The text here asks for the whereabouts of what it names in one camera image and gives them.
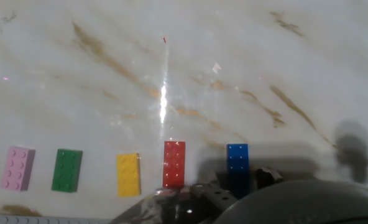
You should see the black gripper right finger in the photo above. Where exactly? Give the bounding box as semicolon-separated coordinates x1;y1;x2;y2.
255;167;283;189

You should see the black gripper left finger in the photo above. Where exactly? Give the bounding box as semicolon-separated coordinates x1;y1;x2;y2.
188;170;238;218

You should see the blue long Lego brick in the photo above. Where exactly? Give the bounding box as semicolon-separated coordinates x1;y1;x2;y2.
226;143;251;200

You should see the red long Lego brick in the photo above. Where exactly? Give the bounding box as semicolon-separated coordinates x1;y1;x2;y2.
162;141;186;190

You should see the yellow Lego brick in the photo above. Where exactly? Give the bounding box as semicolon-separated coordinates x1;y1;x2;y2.
116;152;142;198

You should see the green Lego brick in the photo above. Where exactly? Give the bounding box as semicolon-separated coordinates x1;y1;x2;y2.
50;148;83;194

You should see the grey Lego baseplate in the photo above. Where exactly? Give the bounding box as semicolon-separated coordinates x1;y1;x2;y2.
0;213;113;224

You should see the light pink Lego brick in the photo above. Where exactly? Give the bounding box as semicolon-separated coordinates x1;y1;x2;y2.
0;146;36;192

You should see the white marble pattern board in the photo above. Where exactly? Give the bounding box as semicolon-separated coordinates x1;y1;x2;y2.
0;0;368;218

